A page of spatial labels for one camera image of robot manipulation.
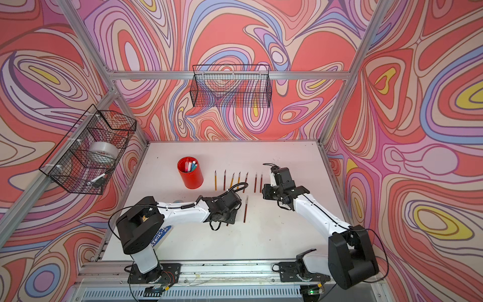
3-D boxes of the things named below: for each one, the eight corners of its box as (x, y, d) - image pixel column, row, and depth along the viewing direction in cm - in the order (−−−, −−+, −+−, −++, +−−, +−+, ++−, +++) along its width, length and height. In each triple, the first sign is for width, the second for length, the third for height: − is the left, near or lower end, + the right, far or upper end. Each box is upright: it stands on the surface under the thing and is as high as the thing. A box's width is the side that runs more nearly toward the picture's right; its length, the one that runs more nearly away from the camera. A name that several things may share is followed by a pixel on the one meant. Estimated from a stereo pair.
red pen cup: (182, 189, 100) (174, 173, 89) (186, 173, 107) (179, 156, 96) (202, 189, 100) (197, 173, 89) (205, 173, 107) (200, 156, 96)
